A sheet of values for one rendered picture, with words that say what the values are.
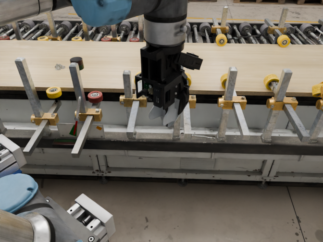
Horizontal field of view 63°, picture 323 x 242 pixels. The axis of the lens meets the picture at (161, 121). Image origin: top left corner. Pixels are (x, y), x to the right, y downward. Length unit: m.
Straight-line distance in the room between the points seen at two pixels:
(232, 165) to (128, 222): 0.86
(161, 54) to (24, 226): 0.35
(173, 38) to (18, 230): 0.38
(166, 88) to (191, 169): 1.59
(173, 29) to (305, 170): 1.93
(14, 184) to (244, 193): 1.83
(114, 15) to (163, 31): 0.12
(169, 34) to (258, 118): 1.34
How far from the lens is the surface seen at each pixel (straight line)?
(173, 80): 0.50
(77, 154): 1.25
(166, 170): 2.04
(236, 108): 1.33
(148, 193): 2.12
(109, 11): 0.37
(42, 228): 0.50
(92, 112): 1.45
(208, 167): 2.04
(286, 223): 2.16
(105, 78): 1.69
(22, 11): 0.45
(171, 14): 0.46
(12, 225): 0.46
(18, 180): 0.63
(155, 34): 0.47
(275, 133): 1.80
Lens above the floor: 1.70
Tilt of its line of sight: 38 degrees down
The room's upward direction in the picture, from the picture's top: straight up
